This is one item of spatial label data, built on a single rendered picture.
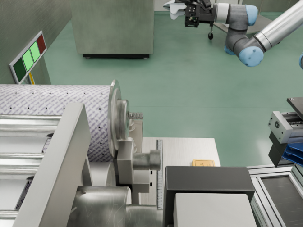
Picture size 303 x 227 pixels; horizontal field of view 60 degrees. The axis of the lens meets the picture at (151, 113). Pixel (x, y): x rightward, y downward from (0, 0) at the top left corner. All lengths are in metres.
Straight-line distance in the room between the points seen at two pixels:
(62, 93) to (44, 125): 0.29
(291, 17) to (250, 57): 0.18
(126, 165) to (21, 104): 0.21
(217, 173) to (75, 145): 0.09
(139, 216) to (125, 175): 0.27
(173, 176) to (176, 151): 0.76
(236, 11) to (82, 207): 0.98
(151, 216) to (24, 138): 0.12
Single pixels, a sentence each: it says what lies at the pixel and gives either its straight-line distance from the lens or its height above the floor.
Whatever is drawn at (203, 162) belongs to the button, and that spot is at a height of 0.92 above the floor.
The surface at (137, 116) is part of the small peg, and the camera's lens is 0.50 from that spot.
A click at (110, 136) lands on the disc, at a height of 1.27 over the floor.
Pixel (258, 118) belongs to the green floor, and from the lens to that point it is 2.65.
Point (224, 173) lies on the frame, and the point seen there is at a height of 1.44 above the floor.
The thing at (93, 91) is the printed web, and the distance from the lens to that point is 0.46.
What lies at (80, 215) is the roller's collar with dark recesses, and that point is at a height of 1.36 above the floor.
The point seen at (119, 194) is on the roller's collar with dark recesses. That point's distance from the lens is 0.24.
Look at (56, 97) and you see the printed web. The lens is 0.47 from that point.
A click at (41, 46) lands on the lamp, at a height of 1.18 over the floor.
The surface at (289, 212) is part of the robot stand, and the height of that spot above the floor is 0.21.
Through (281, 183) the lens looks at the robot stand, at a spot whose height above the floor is 0.21.
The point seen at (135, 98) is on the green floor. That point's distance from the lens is 2.71.
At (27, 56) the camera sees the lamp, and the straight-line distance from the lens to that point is 0.92.
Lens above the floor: 1.56
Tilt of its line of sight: 39 degrees down
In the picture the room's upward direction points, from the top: straight up
